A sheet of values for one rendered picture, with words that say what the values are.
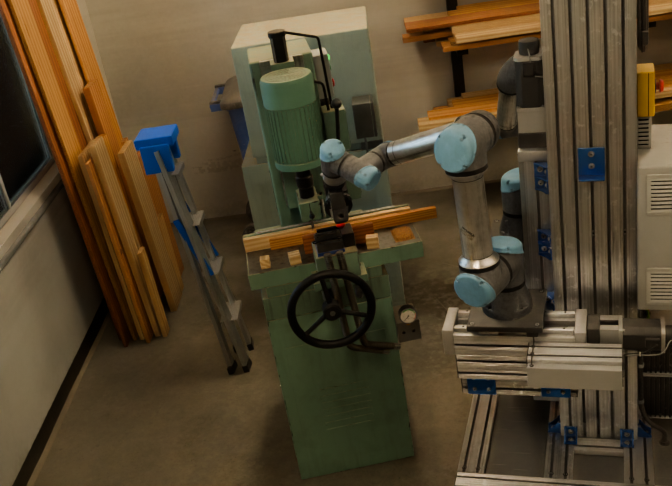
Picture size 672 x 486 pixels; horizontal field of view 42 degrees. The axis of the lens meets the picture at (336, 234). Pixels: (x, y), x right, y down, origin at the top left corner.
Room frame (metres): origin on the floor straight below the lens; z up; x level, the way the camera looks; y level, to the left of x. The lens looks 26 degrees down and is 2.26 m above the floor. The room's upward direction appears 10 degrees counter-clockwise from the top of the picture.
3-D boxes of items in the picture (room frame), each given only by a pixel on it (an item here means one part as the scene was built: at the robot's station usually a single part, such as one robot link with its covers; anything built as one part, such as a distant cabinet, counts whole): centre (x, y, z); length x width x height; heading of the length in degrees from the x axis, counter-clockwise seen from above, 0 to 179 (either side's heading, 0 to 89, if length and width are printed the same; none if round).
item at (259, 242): (2.82, 0.03, 0.93); 0.60 x 0.02 x 0.05; 94
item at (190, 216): (3.53, 0.62, 0.58); 0.27 x 0.25 x 1.16; 86
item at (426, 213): (2.80, -0.06, 0.92); 0.60 x 0.02 x 0.04; 94
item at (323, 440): (2.91, 0.08, 0.36); 0.58 x 0.45 x 0.71; 4
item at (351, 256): (2.61, 0.01, 0.92); 0.15 x 0.13 x 0.09; 94
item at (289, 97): (2.79, 0.08, 1.35); 0.18 x 0.18 x 0.31
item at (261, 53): (3.09, 0.10, 1.16); 0.22 x 0.22 x 0.72; 4
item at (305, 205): (2.81, 0.07, 1.03); 0.14 x 0.07 x 0.09; 4
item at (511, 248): (2.28, -0.47, 0.98); 0.13 x 0.12 x 0.14; 139
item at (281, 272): (2.69, 0.02, 0.87); 0.61 x 0.30 x 0.06; 94
